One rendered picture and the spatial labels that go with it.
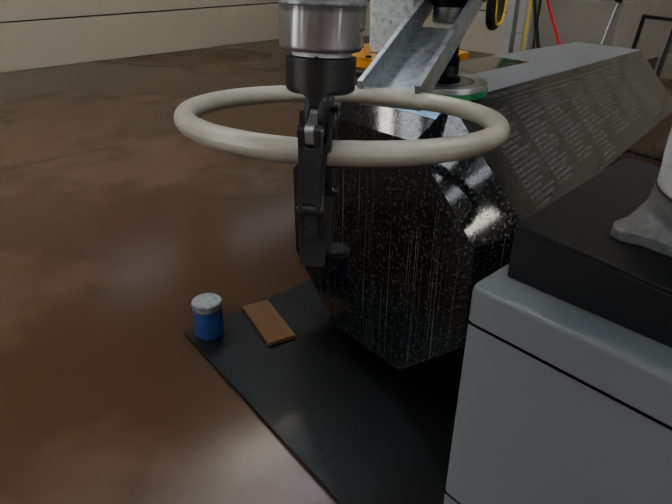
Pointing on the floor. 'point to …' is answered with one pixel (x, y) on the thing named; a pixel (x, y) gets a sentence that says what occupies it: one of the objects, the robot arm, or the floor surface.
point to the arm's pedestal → (557, 405)
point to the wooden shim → (268, 322)
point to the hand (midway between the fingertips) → (316, 231)
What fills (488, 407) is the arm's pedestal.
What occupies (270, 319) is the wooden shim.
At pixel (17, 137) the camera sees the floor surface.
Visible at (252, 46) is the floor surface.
